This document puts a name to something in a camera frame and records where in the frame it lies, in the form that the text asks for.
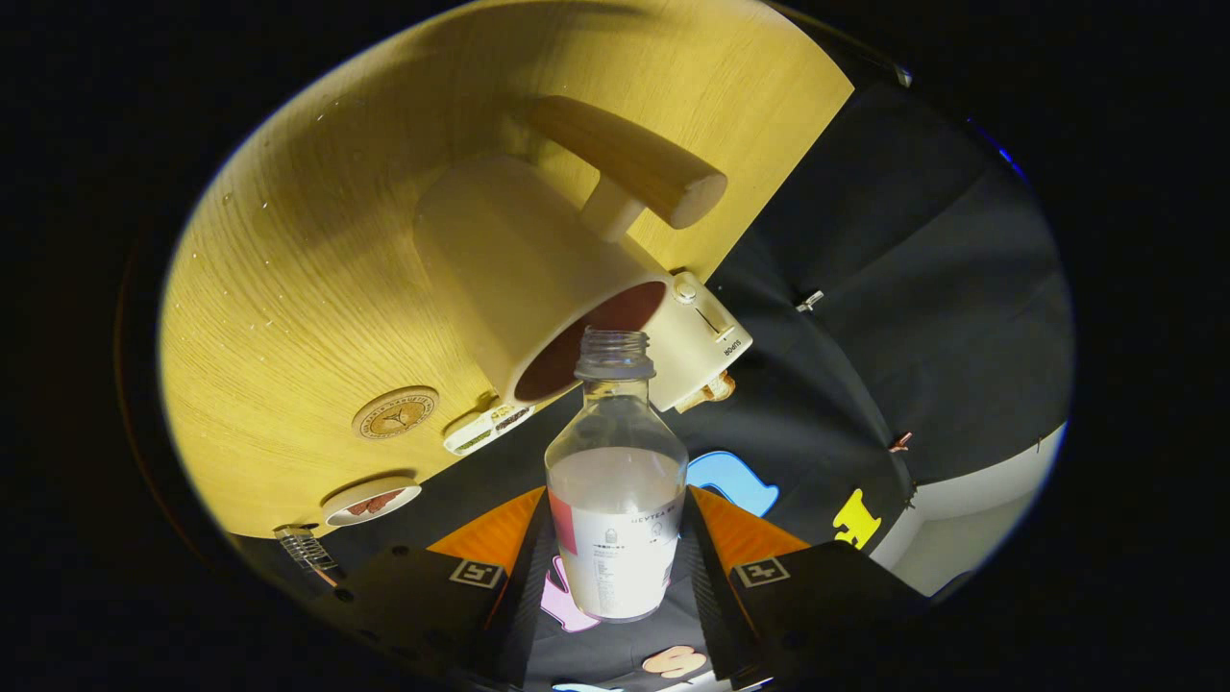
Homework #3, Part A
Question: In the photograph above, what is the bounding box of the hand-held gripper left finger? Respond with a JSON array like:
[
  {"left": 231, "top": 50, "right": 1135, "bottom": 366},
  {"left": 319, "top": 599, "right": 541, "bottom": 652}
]
[{"left": 322, "top": 485, "right": 556, "bottom": 691}]

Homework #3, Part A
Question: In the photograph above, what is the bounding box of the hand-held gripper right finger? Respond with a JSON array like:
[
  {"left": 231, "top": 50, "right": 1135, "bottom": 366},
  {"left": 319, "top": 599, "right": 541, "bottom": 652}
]
[{"left": 680, "top": 485, "right": 933, "bottom": 691}]

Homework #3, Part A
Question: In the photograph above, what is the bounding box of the clear plastic juice bottle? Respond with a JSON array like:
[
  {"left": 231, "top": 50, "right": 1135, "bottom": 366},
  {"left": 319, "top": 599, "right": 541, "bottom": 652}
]
[{"left": 545, "top": 328, "right": 691, "bottom": 623}]

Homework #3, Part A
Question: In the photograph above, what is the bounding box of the round wooden coaster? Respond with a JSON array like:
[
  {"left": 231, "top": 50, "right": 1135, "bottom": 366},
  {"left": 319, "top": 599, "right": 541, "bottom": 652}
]
[{"left": 352, "top": 385, "right": 440, "bottom": 441}]

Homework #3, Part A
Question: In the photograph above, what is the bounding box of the cream cup wooden handle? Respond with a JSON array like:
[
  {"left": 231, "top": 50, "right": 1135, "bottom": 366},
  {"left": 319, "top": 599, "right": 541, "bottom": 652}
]
[{"left": 413, "top": 94, "right": 729, "bottom": 405}]

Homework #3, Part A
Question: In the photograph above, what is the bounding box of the white divided snack dish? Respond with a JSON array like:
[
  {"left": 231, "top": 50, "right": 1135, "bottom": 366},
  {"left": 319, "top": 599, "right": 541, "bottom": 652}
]
[{"left": 442, "top": 402, "right": 535, "bottom": 457}]

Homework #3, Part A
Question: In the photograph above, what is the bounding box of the white plate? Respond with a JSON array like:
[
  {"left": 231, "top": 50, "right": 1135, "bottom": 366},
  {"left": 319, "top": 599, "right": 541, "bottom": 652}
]
[{"left": 322, "top": 476, "right": 424, "bottom": 528}]

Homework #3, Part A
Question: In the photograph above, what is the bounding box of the toast slice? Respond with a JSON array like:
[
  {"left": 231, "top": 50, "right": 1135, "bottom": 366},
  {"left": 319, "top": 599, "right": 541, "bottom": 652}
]
[{"left": 676, "top": 373, "right": 737, "bottom": 414}]

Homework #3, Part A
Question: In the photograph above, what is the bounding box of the cream toaster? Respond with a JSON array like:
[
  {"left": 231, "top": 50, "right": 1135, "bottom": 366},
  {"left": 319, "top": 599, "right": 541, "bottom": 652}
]
[{"left": 642, "top": 272, "right": 754, "bottom": 412}]

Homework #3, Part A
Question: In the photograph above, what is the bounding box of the black backdrop cloth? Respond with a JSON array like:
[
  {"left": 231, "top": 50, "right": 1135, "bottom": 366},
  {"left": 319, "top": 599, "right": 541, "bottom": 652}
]
[{"left": 231, "top": 77, "right": 1075, "bottom": 692}]

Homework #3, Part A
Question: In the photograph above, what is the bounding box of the wooden table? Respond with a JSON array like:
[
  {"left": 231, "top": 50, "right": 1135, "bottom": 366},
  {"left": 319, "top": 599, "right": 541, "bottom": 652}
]
[{"left": 159, "top": 0, "right": 856, "bottom": 539}]

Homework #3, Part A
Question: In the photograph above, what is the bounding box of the metal wire utensil holder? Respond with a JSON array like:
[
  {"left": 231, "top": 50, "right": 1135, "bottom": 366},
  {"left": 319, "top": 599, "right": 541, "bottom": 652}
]
[{"left": 274, "top": 524, "right": 337, "bottom": 578}]

